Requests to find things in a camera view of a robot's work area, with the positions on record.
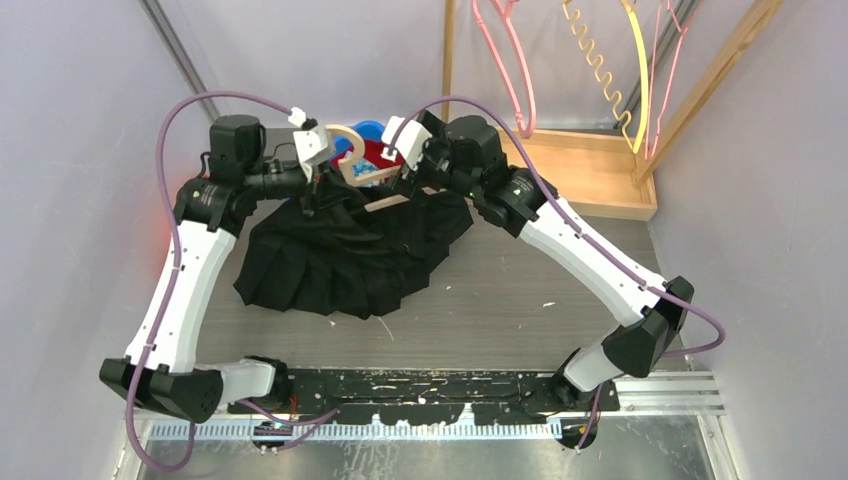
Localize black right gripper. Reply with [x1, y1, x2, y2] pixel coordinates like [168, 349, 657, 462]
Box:
[386, 110, 480, 206]

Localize red pleated skirt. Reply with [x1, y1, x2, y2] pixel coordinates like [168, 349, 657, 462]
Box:
[352, 140, 397, 176]

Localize blue floral garment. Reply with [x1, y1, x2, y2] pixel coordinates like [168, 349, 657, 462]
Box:
[338, 156, 402, 187]

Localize blue plastic bin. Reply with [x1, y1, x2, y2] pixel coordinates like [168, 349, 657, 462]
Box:
[334, 120, 384, 156]

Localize black garment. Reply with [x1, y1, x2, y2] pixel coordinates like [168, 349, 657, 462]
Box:
[233, 187, 473, 320]

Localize pink plastic hanger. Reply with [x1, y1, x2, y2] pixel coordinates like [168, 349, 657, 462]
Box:
[471, 0, 539, 140]

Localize wooden hanger with metal hook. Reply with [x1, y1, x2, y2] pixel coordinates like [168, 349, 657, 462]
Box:
[561, 0, 649, 154]

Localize pink wire hanger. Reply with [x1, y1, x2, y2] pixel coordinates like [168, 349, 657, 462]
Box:
[643, 0, 701, 161]

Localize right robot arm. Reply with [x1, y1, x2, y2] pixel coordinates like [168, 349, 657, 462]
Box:
[381, 111, 694, 411]

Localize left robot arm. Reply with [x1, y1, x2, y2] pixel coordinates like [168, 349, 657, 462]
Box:
[99, 114, 335, 424]

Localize wooden rack base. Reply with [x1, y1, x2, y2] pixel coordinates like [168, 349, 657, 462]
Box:
[521, 129, 658, 221]

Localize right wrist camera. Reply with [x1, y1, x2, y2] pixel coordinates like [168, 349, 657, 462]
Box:
[381, 116, 433, 171]

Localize wooden rack post left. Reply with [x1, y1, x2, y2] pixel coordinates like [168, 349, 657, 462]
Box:
[441, 0, 456, 96]

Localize wooden rack post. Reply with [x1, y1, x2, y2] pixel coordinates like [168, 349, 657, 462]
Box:
[441, 0, 456, 96]
[632, 0, 784, 187]

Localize aluminium frame rail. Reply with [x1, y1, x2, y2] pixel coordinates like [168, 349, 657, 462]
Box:
[138, 0, 207, 95]

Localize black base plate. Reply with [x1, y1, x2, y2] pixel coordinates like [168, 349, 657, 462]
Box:
[253, 368, 595, 426]

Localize wooden rack post right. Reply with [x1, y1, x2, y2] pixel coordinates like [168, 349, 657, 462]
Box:
[632, 0, 784, 187]

